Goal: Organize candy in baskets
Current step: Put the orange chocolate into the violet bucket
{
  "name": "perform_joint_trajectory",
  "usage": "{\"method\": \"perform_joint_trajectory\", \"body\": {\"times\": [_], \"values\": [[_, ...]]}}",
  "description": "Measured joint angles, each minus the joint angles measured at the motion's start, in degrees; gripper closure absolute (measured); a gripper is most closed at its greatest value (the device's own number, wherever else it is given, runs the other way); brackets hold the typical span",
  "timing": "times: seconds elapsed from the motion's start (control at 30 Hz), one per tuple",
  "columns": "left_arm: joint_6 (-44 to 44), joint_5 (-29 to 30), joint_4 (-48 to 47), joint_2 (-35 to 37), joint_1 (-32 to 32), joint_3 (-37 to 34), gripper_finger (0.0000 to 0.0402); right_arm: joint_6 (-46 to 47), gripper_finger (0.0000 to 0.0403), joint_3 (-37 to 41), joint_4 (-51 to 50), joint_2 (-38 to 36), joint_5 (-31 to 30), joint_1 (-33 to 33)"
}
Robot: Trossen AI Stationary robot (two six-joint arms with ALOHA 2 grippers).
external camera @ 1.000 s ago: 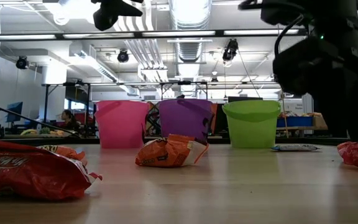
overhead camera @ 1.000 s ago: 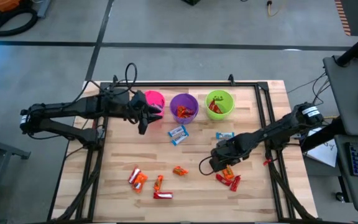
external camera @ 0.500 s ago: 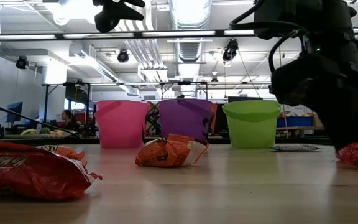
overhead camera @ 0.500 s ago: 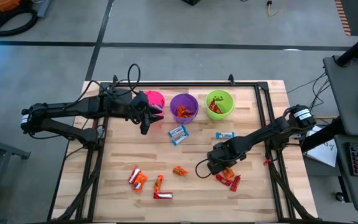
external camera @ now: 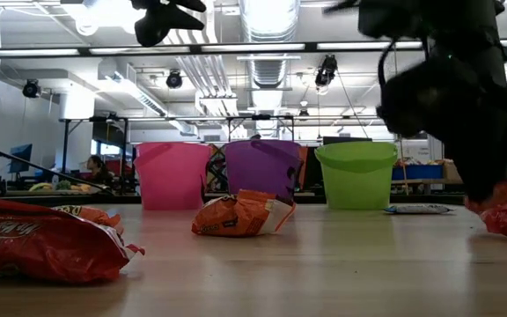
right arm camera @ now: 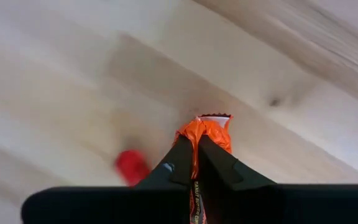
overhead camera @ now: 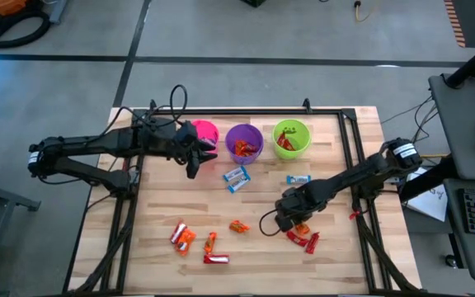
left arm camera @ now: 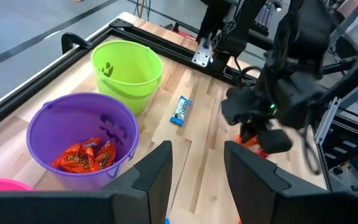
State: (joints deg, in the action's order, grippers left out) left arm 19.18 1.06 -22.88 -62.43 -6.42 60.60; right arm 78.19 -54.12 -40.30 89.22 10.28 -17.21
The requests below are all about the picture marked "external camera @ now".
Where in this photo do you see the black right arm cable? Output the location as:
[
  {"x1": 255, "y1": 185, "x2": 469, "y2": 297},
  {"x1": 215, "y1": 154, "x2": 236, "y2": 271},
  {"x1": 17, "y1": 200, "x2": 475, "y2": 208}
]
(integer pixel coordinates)
[{"x1": 376, "y1": 37, "x2": 398, "y2": 96}]

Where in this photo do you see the black aluminium rig frame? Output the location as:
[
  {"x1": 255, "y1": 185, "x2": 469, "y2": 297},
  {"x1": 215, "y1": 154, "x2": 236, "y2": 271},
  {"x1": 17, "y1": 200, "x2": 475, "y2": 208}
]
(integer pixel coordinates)
[{"x1": 0, "y1": 37, "x2": 507, "y2": 208}]

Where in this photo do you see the green plastic bucket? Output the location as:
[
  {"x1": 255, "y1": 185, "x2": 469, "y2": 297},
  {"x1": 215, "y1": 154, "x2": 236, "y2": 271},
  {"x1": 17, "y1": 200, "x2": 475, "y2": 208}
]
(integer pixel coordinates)
[{"x1": 314, "y1": 140, "x2": 399, "y2": 210}]

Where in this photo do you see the person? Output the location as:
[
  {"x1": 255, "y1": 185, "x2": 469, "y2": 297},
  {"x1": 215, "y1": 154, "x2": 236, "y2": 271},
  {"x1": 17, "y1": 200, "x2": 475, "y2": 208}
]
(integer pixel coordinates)
[{"x1": 84, "y1": 154, "x2": 116, "y2": 186}]

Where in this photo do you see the blue storage bin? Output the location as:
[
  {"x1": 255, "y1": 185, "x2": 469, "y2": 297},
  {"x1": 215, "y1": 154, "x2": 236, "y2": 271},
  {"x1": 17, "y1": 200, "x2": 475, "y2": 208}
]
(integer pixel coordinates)
[{"x1": 392, "y1": 164, "x2": 445, "y2": 181}]

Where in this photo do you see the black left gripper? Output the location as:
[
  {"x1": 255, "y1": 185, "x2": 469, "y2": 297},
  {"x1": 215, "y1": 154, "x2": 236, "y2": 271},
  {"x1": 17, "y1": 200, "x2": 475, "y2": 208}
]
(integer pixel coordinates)
[{"x1": 130, "y1": 0, "x2": 208, "y2": 48}]

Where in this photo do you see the silver ventilation duct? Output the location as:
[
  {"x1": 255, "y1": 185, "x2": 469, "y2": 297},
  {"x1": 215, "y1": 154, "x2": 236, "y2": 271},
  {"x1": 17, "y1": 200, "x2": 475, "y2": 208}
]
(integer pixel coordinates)
[{"x1": 238, "y1": 0, "x2": 302, "y2": 140}]

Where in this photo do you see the white rectangular air duct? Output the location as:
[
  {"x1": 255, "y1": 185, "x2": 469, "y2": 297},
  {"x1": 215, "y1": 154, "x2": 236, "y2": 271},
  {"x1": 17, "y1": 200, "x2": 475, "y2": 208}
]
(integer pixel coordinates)
[{"x1": 97, "y1": 59, "x2": 200, "y2": 136}]

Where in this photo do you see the purple plastic bucket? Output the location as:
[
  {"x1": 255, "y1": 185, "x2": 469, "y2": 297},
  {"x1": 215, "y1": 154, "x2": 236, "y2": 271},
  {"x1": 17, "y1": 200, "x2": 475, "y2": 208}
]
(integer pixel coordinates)
[{"x1": 222, "y1": 139, "x2": 302, "y2": 202}]

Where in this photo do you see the black computer monitor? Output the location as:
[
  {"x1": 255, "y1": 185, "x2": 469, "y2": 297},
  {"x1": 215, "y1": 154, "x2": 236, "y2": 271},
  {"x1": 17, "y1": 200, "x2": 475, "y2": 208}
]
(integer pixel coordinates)
[{"x1": 8, "y1": 143, "x2": 33, "y2": 174}]

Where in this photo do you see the orange candy packet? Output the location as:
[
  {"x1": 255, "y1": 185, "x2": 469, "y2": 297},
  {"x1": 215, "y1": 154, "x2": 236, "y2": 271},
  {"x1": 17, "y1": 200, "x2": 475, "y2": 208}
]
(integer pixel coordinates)
[
  {"x1": 190, "y1": 188, "x2": 298, "y2": 239},
  {"x1": 52, "y1": 204, "x2": 126, "y2": 236}
]

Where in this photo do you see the colourful patterned panel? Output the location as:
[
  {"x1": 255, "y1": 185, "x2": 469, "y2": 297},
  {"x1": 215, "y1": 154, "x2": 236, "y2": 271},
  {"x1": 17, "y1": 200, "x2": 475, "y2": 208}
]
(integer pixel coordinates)
[{"x1": 206, "y1": 144, "x2": 229, "y2": 194}]

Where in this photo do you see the gray workbench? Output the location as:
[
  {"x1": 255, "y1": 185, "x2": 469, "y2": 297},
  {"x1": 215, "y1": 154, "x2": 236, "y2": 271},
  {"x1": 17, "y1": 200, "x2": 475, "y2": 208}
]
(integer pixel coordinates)
[{"x1": 392, "y1": 177, "x2": 468, "y2": 195}]

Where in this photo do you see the blue white candy bar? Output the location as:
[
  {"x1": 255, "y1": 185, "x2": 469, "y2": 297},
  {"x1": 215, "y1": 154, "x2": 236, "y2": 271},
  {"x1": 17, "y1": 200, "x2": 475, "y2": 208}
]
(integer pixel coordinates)
[{"x1": 384, "y1": 203, "x2": 455, "y2": 216}]

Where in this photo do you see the pink plastic bucket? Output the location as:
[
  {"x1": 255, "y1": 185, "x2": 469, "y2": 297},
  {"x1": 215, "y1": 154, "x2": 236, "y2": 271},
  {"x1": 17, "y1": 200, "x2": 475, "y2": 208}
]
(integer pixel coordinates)
[{"x1": 133, "y1": 141, "x2": 213, "y2": 211}]

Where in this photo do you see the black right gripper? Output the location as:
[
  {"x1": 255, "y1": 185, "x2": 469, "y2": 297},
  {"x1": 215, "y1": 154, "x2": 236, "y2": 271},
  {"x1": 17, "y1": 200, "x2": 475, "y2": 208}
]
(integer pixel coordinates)
[{"x1": 378, "y1": 56, "x2": 507, "y2": 203}]

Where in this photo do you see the cardboard box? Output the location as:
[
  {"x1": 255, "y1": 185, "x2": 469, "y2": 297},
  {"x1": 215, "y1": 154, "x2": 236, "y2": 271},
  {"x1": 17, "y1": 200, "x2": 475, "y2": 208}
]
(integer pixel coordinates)
[{"x1": 442, "y1": 160, "x2": 464, "y2": 181}]

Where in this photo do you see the orange panel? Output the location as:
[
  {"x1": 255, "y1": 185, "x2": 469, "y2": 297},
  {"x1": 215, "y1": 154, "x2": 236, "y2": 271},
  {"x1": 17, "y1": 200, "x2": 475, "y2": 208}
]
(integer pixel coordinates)
[{"x1": 296, "y1": 145, "x2": 310, "y2": 188}]

